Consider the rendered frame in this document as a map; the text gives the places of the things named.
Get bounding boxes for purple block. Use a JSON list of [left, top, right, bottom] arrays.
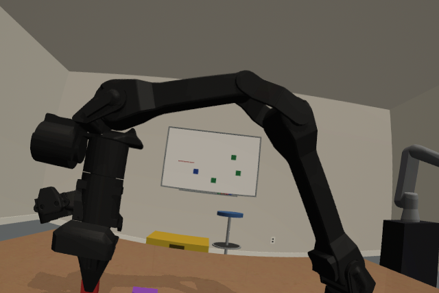
[[132, 286, 158, 293]]

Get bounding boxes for red block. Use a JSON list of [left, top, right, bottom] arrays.
[[80, 280, 99, 293]]

